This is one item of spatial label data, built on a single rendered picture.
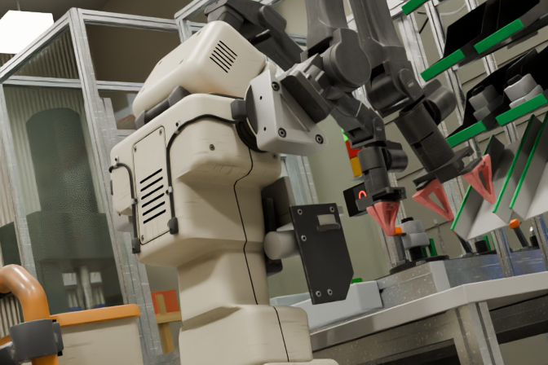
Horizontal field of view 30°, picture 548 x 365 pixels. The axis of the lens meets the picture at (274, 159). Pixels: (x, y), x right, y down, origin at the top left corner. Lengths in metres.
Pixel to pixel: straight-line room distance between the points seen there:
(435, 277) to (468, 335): 0.52
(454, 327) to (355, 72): 0.43
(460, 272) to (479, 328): 0.59
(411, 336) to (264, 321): 0.27
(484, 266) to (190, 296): 0.84
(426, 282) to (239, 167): 0.67
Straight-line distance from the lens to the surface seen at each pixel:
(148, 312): 3.14
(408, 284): 2.16
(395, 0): 3.76
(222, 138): 1.57
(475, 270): 2.24
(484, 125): 2.13
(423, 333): 1.68
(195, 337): 1.67
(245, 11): 2.14
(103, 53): 11.64
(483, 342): 1.61
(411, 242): 2.33
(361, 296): 2.16
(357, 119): 2.30
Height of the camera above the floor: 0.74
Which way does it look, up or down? 14 degrees up
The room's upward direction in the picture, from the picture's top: 14 degrees counter-clockwise
